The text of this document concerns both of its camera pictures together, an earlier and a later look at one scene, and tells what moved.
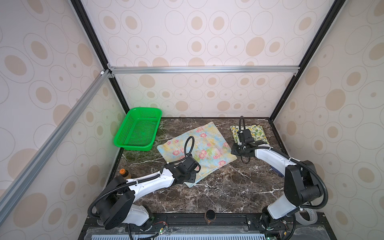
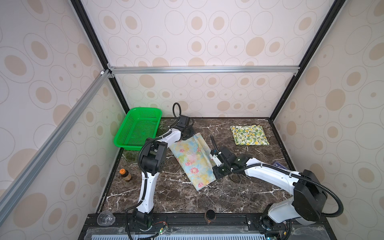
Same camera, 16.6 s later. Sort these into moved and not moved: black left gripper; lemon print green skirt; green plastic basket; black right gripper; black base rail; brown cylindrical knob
Moved: black right gripper; black left gripper
Not moved: lemon print green skirt; black base rail; green plastic basket; brown cylindrical knob
